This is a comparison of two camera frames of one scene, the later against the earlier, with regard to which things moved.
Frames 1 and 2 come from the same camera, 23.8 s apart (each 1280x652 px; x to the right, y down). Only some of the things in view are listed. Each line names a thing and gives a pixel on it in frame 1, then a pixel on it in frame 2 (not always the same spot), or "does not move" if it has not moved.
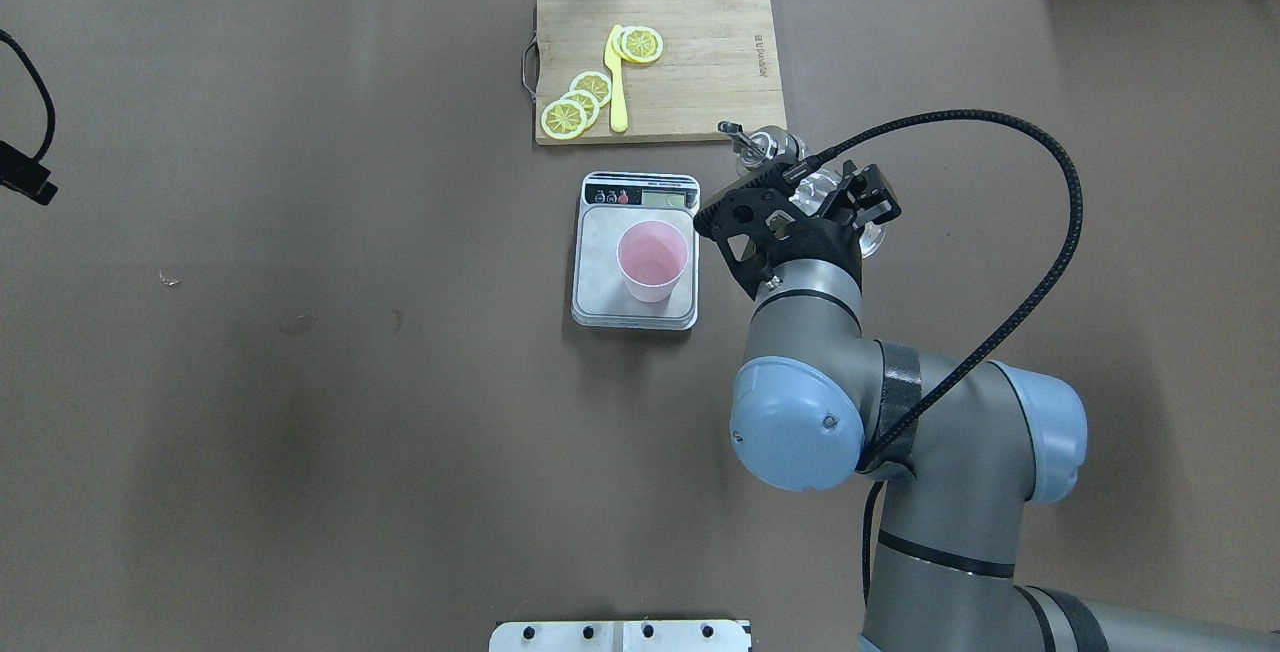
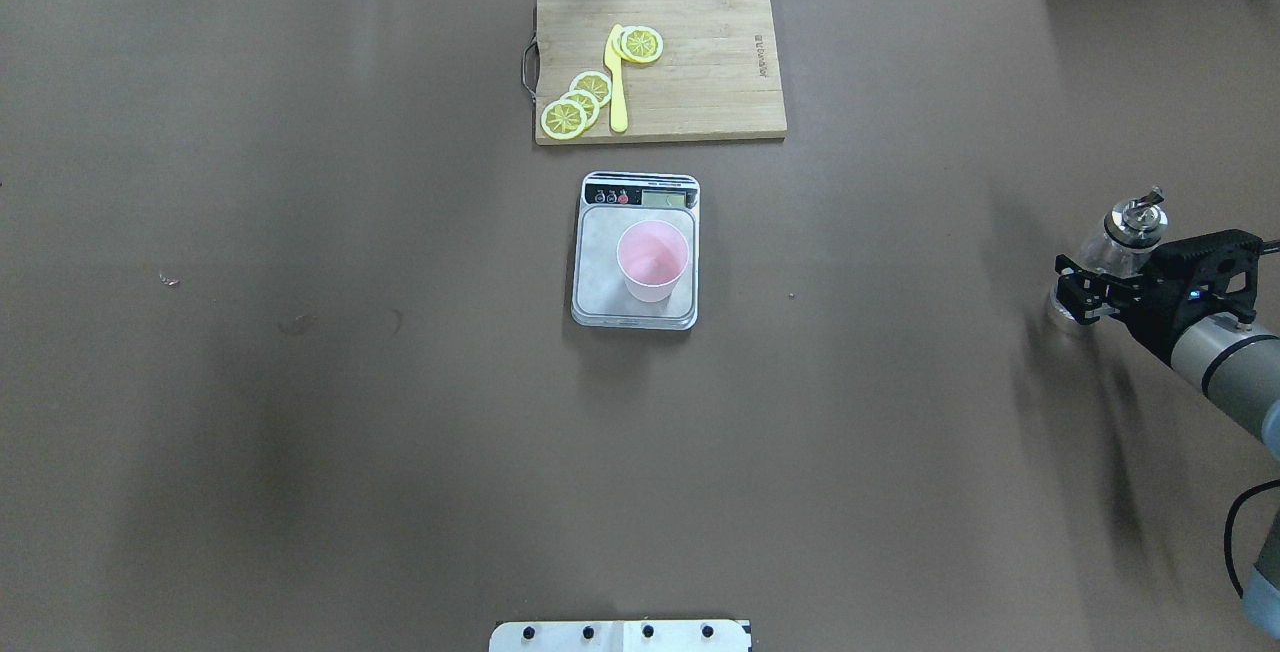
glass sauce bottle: [768, 148] to [1122, 248]
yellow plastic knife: [613, 64] does not move
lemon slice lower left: [564, 119] does not move
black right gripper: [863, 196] to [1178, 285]
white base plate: [618, 636] does not move
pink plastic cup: [652, 256] does not move
